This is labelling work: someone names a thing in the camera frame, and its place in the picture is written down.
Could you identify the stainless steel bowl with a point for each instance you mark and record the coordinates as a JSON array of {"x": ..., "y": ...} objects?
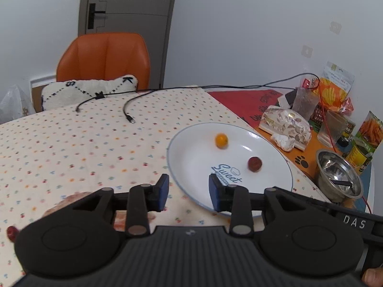
[{"x": 336, "y": 178}]

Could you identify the grey door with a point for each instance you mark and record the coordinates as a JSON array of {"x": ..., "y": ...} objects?
[{"x": 149, "y": 18}]

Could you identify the white wall hook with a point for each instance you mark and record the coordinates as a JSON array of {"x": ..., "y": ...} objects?
[{"x": 335, "y": 27}]

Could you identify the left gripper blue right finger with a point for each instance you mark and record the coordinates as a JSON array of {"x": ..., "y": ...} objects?
[{"x": 235, "y": 200}]

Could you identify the floral tissue pouch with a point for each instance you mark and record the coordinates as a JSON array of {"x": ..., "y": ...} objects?
[{"x": 277, "y": 120}]

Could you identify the white plastic bag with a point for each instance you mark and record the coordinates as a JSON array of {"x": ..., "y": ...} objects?
[{"x": 15, "y": 105}]

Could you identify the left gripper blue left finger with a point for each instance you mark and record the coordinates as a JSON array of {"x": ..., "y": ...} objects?
[{"x": 143, "y": 199}]

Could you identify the yellow tin can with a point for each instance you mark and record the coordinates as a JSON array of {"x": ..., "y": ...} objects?
[{"x": 359, "y": 158}]

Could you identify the small orange kumquat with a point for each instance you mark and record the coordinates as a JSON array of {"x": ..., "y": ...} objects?
[{"x": 221, "y": 140}]

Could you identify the red orange table mat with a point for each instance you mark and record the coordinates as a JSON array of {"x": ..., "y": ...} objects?
[{"x": 249, "y": 105}]

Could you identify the short peeled pomelo segment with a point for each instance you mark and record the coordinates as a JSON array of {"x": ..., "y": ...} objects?
[{"x": 120, "y": 219}]

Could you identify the green carrot snack bag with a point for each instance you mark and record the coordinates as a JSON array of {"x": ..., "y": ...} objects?
[{"x": 369, "y": 136}]

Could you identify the long peeled pomelo segment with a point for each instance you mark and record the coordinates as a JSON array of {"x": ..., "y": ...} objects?
[{"x": 65, "y": 202}]

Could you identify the black door handle lock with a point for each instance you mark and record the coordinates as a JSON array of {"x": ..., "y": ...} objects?
[{"x": 92, "y": 14}]

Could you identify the white plate blue rim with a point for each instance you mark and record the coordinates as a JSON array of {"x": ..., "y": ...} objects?
[{"x": 192, "y": 156}]

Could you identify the white cushion black letters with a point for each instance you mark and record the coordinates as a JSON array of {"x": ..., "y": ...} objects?
[{"x": 67, "y": 93}]

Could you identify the clear textured glass cup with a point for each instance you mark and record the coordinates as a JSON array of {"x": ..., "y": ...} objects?
[{"x": 305, "y": 103}]

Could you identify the person's right hand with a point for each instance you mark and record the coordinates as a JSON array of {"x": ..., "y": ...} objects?
[{"x": 373, "y": 277}]

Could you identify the orange leather chair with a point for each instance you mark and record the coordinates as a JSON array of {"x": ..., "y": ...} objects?
[{"x": 106, "y": 56}]

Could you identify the crumpled white tissue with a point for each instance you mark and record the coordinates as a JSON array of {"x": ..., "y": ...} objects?
[{"x": 284, "y": 142}]

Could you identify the floral dotted tablecloth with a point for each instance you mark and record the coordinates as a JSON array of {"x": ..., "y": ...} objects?
[{"x": 50, "y": 155}]

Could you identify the orange yellow snack bag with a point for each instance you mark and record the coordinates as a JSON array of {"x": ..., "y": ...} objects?
[{"x": 334, "y": 87}]

